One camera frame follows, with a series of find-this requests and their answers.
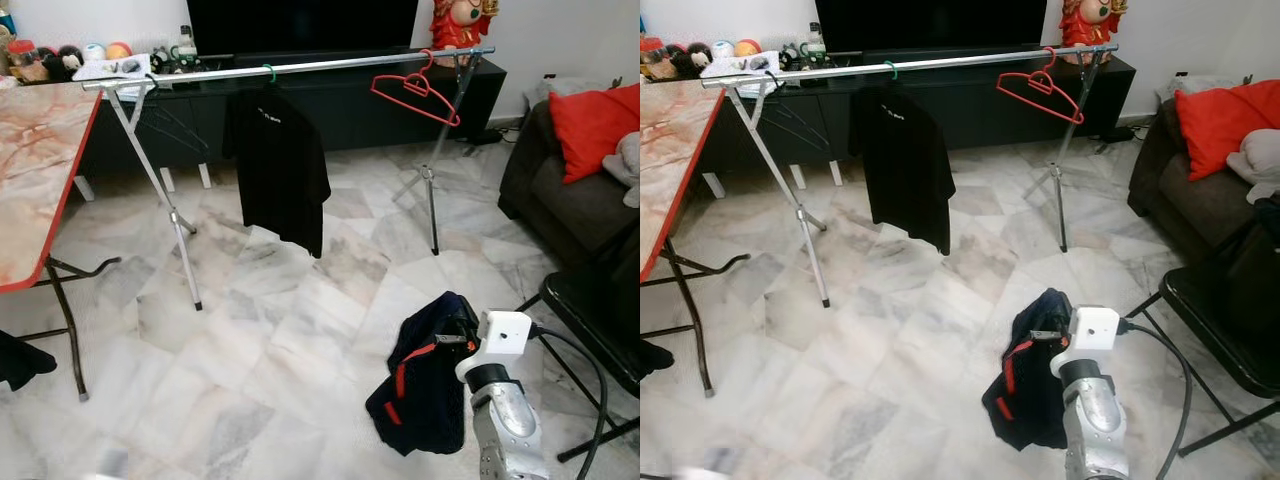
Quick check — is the white paper sheet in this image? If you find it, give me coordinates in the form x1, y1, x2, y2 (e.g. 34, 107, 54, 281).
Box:
75, 53, 156, 99
700, 52, 781, 96

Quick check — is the red cushion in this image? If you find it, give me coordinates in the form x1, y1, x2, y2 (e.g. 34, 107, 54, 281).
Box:
1175, 80, 1280, 181
548, 85, 641, 186

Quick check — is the black fabric piece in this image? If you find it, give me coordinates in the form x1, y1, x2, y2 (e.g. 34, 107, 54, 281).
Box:
0, 328, 58, 393
640, 338, 674, 378

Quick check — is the side table with lace cloth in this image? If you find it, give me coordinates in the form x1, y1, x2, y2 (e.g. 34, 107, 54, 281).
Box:
1158, 75, 1241, 106
520, 75, 601, 111

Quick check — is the silver metal clothes rack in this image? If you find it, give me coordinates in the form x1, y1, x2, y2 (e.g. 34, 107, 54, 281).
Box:
80, 45, 498, 311
698, 44, 1121, 309

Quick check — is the black TV cabinet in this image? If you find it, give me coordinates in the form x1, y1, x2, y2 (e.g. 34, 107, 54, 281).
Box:
75, 55, 508, 191
700, 52, 1138, 191

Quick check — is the navy garment with red trim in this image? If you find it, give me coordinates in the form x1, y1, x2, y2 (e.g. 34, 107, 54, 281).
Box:
982, 288, 1076, 451
365, 290, 483, 458

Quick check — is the grey seal plush toy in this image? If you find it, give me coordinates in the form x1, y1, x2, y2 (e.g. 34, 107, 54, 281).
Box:
603, 130, 641, 209
1228, 128, 1280, 206

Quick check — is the dark brown fabric sofa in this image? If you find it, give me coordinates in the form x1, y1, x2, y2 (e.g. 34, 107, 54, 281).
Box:
497, 95, 641, 271
1127, 95, 1280, 266

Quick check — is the black shirt with red collar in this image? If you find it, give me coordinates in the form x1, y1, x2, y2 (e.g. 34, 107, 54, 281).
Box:
848, 85, 957, 256
222, 85, 332, 259

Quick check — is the black flat television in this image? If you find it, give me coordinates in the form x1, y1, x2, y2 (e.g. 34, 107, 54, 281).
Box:
185, 0, 421, 56
815, 0, 1048, 53

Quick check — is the black folding chair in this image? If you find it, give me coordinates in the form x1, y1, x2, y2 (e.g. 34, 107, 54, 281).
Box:
1125, 225, 1280, 458
515, 225, 641, 463

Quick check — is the red laughing Buddha statue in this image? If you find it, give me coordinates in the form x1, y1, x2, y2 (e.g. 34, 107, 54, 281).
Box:
430, 0, 499, 66
1060, 0, 1129, 61

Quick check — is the black plush toy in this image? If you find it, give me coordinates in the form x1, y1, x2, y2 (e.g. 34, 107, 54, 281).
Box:
38, 45, 86, 81
665, 42, 713, 79

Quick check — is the marble pattern folding table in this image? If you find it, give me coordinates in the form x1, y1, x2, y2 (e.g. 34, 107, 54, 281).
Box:
640, 78, 751, 398
0, 80, 123, 401

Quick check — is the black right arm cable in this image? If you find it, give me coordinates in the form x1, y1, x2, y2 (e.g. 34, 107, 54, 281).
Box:
528, 322, 609, 480
1118, 318, 1193, 480

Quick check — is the red plastic hanger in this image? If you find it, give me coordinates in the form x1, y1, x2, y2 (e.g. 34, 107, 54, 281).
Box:
370, 50, 463, 128
996, 48, 1086, 126

